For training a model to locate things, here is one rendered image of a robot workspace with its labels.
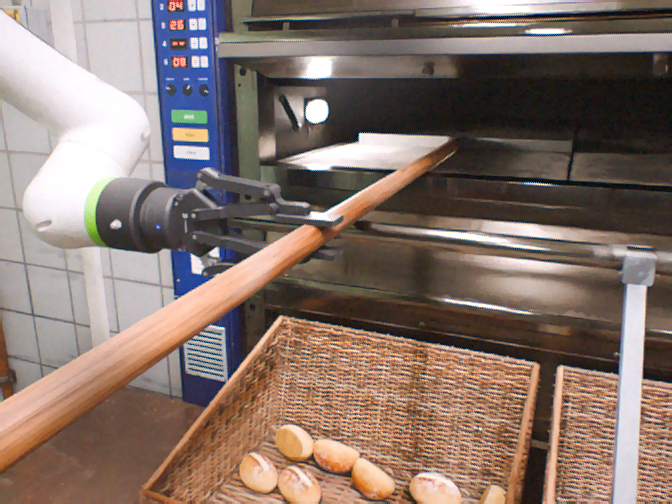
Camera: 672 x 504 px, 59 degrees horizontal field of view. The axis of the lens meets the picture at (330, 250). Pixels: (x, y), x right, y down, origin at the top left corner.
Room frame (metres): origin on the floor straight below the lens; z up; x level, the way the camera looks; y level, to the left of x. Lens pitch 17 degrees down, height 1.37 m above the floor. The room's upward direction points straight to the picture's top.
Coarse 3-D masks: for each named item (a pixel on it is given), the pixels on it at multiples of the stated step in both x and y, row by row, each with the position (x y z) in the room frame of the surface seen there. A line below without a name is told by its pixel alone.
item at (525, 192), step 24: (264, 168) 1.25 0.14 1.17; (288, 168) 1.23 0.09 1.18; (312, 168) 1.21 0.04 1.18; (336, 168) 1.21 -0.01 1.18; (360, 168) 1.21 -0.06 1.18; (384, 168) 1.21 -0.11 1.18; (408, 192) 1.13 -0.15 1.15; (432, 192) 1.11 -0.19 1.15; (456, 192) 1.09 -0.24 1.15; (480, 192) 1.08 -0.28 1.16; (504, 192) 1.06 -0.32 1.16; (528, 192) 1.04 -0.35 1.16; (552, 192) 1.03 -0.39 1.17; (576, 192) 1.01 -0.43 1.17; (600, 192) 1.00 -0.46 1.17; (624, 192) 0.99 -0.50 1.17; (648, 192) 0.97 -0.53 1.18
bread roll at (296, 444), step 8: (280, 432) 1.09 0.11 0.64; (288, 432) 1.07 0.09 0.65; (296, 432) 1.07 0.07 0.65; (304, 432) 1.07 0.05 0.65; (280, 440) 1.08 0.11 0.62; (288, 440) 1.07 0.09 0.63; (296, 440) 1.05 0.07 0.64; (304, 440) 1.05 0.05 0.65; (312, 440) 1.06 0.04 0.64; (280, 448) 1.07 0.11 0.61; (288, 448) 1.06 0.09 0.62; (296, 448) 1.05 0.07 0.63; (304, 448) 1.04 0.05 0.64; (312, 448) 1.05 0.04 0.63; (288, 456) 1.05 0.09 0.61; (296, 456) 1.04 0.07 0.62; (304, 456) 1.03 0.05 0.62
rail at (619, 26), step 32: (256, 32) 1.09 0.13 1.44; (288, 32) 1.07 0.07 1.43; (320, 32) 1.05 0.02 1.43; (352, 32) 1.02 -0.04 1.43; (384, 32) 1.00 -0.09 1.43; (416, 32) 0.98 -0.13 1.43; (448, 32) 0.96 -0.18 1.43; (480, 32) 0.94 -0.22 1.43; (512, 32) 0.93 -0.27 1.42; (544, 32) 0.91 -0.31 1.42; (576, 32) 0.89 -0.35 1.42; (608, 32) 0.88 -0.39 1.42; (640, 32) 0.86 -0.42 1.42
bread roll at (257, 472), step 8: (248, 456) 1.00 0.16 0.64; (256, 456) 1.00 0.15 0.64; (264, 456) 1.00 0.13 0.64; (248, 464) 0.98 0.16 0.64; (256, 464) 0.97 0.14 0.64; (264, 464) 0.98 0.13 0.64; (272, 464) 0.99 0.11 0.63; (240, 472) 0.99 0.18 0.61; (248, 472) 0.97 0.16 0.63; (256, 472) 0.96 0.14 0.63; (264, 472) 0.96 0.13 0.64; (272, 472) 0.97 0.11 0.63; (248, 480) 0.96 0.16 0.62; (256, 480) 0.95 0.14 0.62; (264, 480) 0.95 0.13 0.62; (272, 480) 0.96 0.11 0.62; (256, 488) 0.95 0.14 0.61; (264, 488) 0.95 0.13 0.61; (272, 488) 0.95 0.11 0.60
